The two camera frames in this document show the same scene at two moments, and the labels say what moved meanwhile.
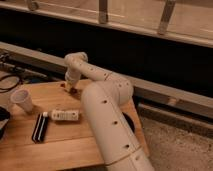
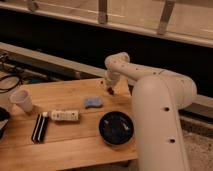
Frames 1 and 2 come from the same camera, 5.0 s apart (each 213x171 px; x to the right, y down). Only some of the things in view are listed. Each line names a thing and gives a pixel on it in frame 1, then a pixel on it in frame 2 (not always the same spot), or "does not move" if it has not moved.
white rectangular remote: x=65 y=115 does not move
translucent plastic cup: x=22 y=98 does not move
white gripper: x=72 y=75 → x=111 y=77
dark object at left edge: x=4 y=118 does not move
